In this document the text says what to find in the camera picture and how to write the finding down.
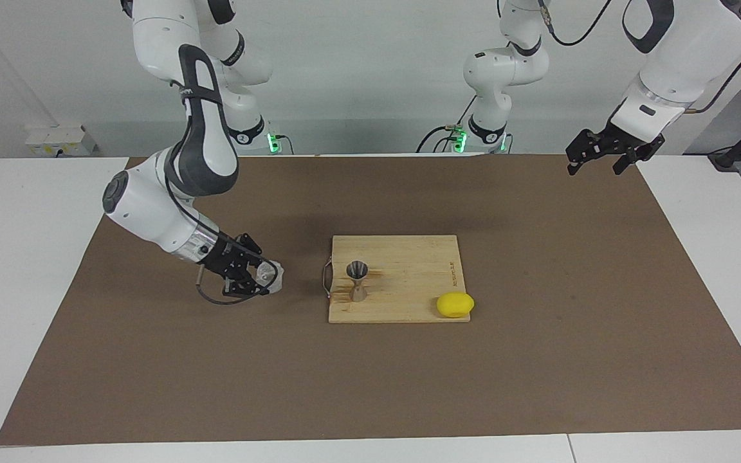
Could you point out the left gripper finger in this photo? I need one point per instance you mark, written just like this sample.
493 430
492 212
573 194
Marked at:
588 148
640 154

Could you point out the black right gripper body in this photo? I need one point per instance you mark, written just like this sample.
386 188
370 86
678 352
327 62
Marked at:
229 260

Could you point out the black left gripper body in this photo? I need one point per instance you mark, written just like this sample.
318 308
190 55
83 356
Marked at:
621 140

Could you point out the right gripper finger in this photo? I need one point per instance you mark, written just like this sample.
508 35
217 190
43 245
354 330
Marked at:
245 289
255 251

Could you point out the clear plastic cup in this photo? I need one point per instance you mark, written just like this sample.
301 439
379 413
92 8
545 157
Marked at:
271 276

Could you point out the steel double jigger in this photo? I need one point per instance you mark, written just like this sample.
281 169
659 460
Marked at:
357 289

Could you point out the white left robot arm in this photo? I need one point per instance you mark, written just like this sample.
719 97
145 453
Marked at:
686 58

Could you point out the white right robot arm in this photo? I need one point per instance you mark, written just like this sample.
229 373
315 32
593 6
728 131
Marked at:
152 206

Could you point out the wooden cutting board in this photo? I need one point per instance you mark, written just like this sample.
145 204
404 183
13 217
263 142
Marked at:
409 283

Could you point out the yellow lemon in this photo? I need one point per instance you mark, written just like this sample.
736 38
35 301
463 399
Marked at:
454 305

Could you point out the brown paper table mat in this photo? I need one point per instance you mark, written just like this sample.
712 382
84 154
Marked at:
538 373

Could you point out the white wall power strip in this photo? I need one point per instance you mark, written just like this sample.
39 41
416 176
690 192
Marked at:
62 140

